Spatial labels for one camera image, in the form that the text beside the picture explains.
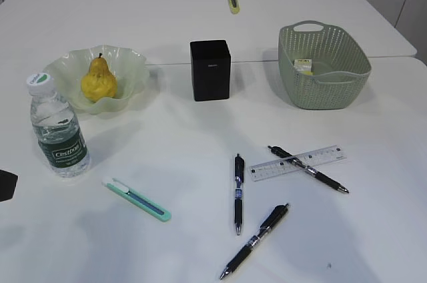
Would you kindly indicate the yellow pear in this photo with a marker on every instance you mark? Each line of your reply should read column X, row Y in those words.
column 99, row 82

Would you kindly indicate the clear plastic ruler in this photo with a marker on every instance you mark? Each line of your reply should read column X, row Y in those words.
column 304, row 161

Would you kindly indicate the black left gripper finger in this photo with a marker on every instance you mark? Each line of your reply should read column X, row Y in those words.
column 8, row 183

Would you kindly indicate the black gel pen on ruler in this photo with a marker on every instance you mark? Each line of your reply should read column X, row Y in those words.
column 278, row 151

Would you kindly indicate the clear water bottle green label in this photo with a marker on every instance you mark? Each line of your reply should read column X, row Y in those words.
column 56, row 127

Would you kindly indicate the teal utility knife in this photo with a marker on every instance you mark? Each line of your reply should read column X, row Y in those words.
column 137, row 199

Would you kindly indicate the green woven plastic basket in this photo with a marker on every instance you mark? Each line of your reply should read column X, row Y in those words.
column 340, row 66

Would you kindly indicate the yellow plastic packaging waste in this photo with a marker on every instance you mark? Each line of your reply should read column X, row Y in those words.
column 303, row 66

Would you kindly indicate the black square pen holder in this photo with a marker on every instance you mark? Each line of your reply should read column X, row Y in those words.
column 210, row 70

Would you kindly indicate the frosted green wavy glass plate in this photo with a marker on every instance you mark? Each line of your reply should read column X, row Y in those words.
column 127, row 65

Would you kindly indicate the black gel pen front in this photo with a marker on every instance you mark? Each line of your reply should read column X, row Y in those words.
column 265, row 228

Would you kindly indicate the black gel pen middle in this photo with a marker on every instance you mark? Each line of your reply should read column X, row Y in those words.
column 239, row 165

